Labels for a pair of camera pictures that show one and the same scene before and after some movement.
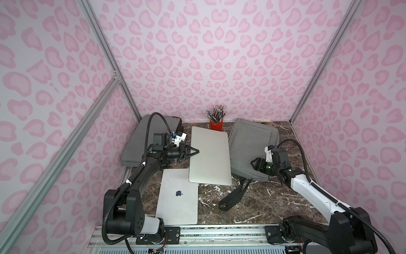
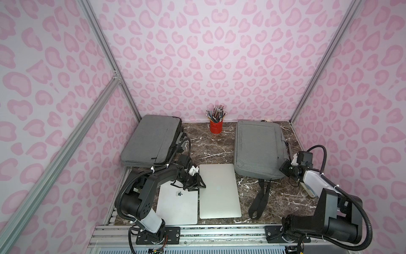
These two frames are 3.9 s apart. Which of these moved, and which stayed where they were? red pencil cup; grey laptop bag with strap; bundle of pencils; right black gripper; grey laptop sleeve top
Moved: grey laptop bag with strap; right black gripper
Stayed: grey laptop sleeve top; red pencil cup; bundle of pencils
